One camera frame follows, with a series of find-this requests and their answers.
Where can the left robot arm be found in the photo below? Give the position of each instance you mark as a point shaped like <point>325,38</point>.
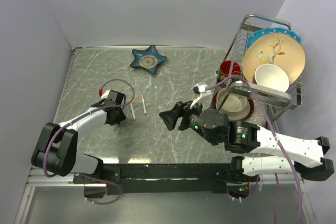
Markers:
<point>56,148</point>

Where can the tan bird plate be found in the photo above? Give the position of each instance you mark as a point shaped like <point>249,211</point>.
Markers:
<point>277,49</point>

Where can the blue dotted plate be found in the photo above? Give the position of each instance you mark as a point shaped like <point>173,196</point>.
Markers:
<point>272,30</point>

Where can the white bowl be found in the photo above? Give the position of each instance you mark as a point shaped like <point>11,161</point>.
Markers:
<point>271,76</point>

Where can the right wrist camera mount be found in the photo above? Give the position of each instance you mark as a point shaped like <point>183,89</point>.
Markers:
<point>200,89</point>

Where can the white marker yellow tip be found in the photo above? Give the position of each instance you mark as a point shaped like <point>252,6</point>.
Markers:
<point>132,110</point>

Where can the grey speckled plate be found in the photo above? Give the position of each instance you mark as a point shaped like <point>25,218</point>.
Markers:
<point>257,116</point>

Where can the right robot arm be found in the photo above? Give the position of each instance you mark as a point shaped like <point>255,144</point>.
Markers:
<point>258,151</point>

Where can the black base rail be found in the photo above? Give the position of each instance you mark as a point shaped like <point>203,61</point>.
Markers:
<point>170,178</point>

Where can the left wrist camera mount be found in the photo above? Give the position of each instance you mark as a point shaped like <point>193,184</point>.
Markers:
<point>103,94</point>

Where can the metal dish rack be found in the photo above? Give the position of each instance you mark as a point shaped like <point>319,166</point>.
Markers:
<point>282,101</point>

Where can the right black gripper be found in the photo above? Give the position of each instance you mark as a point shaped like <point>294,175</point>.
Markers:
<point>180,109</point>

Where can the blue star-shaped dish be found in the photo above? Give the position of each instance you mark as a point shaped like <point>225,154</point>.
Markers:
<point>148,59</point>

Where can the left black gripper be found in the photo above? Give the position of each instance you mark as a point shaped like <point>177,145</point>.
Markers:
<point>121,117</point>

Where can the red cup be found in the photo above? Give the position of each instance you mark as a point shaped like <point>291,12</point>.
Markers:
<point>227,68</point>

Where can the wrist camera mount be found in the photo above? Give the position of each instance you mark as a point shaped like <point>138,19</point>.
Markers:
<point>200,89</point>
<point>103,94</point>

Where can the white marker orange tip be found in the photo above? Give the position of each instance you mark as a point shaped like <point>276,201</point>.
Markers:
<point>143,104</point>

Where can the red rimmed bowl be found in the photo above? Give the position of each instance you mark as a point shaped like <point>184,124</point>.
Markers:
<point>237,107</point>

